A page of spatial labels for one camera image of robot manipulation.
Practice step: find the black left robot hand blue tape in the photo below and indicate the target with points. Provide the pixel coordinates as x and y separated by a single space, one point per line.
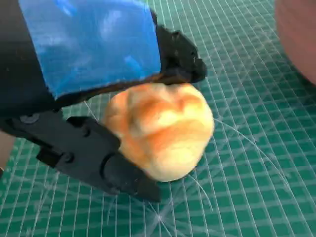
86 49

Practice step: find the pale round toy bread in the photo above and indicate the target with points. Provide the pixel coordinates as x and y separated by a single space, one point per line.
168 133

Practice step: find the pink bowl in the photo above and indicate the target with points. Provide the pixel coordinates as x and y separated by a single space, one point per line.
298 37

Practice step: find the green cutting mat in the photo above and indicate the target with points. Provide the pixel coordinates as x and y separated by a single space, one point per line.
247 160

